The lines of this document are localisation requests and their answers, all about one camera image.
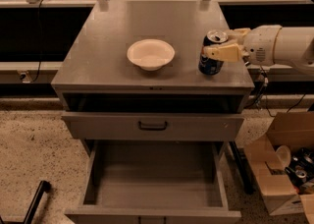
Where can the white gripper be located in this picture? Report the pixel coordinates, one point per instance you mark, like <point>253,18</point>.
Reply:
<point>260,45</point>

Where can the blue pepsi can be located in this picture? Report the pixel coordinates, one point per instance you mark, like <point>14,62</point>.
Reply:
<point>207,65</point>

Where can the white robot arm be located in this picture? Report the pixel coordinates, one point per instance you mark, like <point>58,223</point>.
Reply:
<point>293,47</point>

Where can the grey metal drawer cabinet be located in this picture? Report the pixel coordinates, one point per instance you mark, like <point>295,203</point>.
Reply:
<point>97,76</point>

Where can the grey top drawer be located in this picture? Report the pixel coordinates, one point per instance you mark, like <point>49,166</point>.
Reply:
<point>181,127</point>

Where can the open grey middle drawer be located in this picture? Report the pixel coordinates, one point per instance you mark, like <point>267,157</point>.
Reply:
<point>152,182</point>

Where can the white paper bowl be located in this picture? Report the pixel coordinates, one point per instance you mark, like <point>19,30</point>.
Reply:
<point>151,54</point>

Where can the clear plastic cup in box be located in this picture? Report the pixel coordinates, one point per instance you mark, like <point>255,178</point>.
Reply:
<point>283,153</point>

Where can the cans in cardboard box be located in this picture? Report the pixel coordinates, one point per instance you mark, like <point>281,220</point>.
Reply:
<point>301,171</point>

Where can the brown cardboard box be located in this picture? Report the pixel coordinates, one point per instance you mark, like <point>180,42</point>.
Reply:
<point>294,130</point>

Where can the black bar lower left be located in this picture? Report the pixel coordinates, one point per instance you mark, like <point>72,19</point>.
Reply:
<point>44,187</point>

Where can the black top drawer handle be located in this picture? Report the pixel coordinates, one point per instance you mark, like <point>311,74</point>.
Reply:
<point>152,127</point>

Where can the wall power outlet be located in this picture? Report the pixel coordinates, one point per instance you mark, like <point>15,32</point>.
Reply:
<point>25,77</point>

